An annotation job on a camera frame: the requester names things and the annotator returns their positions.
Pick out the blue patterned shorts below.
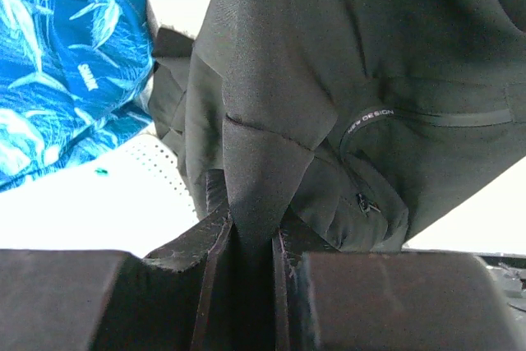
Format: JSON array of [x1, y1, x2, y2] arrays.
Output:
[[1, 0, 154, 191]]

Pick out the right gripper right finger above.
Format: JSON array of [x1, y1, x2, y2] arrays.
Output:
[[272, 212, 525, 350]]

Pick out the white laundry basket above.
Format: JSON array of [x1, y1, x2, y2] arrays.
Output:
[[81, 132, 198, 224]]

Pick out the black shorts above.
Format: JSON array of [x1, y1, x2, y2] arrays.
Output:
[[147, 0, 526, 253]]

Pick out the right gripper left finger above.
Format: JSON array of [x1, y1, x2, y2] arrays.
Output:
[[1, 170, 233, 350]]

